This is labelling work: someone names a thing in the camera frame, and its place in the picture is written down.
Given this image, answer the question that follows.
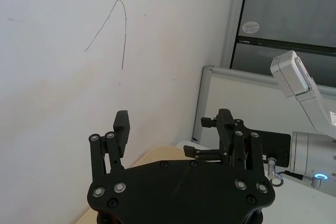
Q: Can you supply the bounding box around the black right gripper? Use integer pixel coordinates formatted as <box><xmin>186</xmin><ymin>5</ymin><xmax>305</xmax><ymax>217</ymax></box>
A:
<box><xmin>183</xmin><ymin>116</ymin><xmax>292</xmax><ymax>168</ymax></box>

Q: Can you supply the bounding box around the oval white window sticker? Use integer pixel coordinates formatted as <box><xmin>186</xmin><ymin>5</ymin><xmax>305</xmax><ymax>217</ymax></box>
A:
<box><xmin>242</xmin><ymin>21</ymin><xmax>260</xmax><ymax>34</ymax></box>

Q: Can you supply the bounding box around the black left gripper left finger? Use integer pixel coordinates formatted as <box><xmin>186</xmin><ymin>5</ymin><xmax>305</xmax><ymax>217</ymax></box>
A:
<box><xmin>88</xmin><ymin>110</ymin><xmax>131</xmax><ymax>183</ymax></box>

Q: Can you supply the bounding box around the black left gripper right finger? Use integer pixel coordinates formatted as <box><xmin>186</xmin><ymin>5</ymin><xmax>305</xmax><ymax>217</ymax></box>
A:
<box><xmin>216</xmin><ymin>108</ymin><xmax>266</xmax><ymax>180</ymax></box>

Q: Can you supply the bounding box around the white partition panel grey frame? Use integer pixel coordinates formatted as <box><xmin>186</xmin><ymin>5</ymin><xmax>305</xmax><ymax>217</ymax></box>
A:
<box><xmin>192</xmin><ymin>65</ymin><xmax>336</xmax><ymax>151</ymax></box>

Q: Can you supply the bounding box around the dark cable with silver plug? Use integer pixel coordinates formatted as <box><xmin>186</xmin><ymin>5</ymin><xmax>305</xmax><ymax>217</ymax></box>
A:
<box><xmin>266</xmin><ymin>157</ymin><xmax>313</xmax><ymax>187</ymax></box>

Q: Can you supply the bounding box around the dark window with grey frame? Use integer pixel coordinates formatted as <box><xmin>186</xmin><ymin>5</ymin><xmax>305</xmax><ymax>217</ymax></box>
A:
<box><xmin>219</xmin><ymin>0</ymin><xmax>336</xmax><ymax>89</ymax></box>

